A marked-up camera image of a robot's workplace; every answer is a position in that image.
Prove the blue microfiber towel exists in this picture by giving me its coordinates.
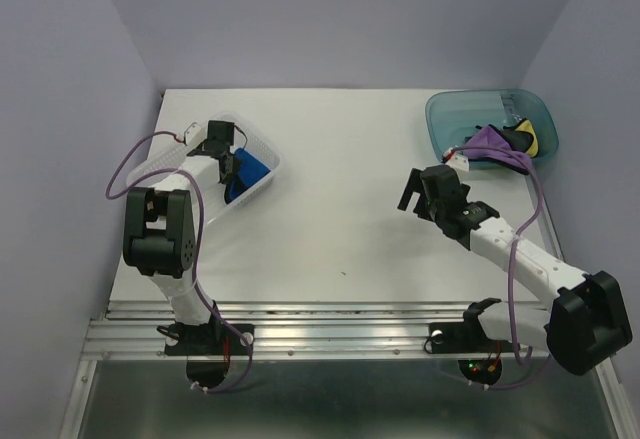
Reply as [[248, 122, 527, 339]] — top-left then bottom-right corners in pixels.
[[224, 148, 270, 204]]

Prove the purple microfiber towel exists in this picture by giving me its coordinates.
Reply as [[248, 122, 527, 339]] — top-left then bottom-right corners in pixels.
[[462, 125, 533, 175]]

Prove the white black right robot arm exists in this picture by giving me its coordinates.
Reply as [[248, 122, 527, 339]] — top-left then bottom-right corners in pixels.
[[398, 165, 633, 376]]

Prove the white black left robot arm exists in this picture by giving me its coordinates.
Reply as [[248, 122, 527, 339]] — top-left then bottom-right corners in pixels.
[[123, 120, 242, 354]]

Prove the white perforated plastic basket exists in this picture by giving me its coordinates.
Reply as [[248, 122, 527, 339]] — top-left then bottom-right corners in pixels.
[[126, 112, 281, 225]]

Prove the teal translucent plastic bin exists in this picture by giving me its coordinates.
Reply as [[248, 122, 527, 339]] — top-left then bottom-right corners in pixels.
[[425, 89, 559, 164]]

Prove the yellow and black towel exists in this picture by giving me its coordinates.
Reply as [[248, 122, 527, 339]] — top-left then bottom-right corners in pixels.
[[502, 118, 539, 158]]

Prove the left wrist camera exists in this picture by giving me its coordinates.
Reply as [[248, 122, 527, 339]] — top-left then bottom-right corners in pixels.
[[183, 122, 207, 147]]

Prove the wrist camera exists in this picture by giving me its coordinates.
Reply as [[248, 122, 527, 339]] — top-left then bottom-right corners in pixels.
[[442, 149, 470, 172], [183, 122, 207, 147]]

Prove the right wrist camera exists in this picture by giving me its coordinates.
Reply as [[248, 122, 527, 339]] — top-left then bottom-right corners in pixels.
[[442, 149, 470, 172]]

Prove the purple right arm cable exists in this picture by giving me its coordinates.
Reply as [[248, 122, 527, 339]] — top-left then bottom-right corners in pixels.
[[444, 146, 556, 393]]

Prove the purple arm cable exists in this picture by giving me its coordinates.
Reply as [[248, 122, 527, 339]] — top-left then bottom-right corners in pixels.
[[444, 146, 556, 393], [105, 131, 254, 395]]

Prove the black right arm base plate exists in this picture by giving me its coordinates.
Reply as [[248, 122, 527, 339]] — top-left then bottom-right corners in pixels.
[[423, 321, 513, 355]]

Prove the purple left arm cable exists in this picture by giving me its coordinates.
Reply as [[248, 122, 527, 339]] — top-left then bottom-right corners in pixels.
[[105, 131, 254, 395]]

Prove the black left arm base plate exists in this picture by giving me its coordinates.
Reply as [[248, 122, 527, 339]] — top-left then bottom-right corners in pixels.
[[156, 321, 248, 357]]

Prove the aluminium mounting rail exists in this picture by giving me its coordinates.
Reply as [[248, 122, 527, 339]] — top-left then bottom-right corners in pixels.
[[79, 301, 616, 360]]

